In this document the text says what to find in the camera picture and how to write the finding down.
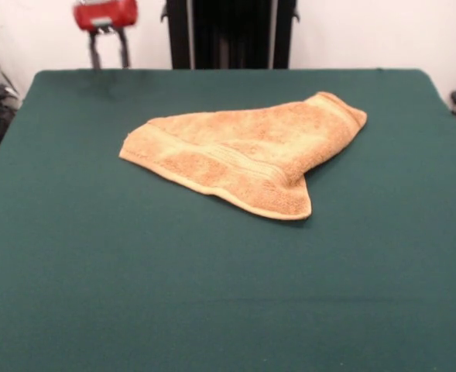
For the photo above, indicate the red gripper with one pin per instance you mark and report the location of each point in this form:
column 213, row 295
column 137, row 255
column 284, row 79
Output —
column 107, row 13

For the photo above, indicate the orange terry towel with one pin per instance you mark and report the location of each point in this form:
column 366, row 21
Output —
column 251, row 151

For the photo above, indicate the dark green table cloth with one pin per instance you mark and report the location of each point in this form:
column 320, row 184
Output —
column 115, row 271

